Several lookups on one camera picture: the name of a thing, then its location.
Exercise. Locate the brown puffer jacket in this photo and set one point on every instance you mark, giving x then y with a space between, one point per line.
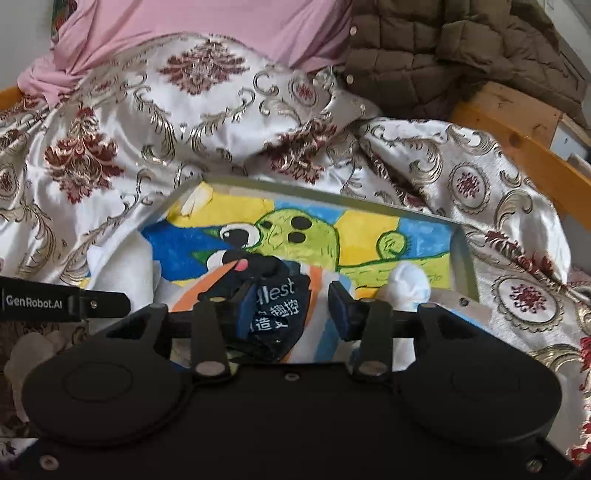
438 46

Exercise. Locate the white tissue packet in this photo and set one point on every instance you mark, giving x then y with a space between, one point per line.
408 281

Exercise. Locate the black printed cloth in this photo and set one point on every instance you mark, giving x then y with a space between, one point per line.
281 295

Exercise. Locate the white box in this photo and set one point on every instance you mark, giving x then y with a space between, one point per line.
570 138

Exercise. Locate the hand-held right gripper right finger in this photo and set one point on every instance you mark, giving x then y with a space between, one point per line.
339 309

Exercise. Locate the pink sheet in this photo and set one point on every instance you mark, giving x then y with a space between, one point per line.
184 18

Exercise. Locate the white cloth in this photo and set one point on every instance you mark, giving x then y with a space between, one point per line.
120 270

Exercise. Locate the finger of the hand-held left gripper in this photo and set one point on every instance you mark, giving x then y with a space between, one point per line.
104 303

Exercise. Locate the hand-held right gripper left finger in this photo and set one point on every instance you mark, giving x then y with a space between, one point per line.
244 308

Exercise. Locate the black cloth with pink patch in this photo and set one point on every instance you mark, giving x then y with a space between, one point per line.
258 266

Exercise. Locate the painted metal tray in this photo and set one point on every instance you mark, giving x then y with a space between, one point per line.
300 221

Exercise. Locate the floral satin blanket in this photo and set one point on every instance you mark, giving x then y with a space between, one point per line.
138 138

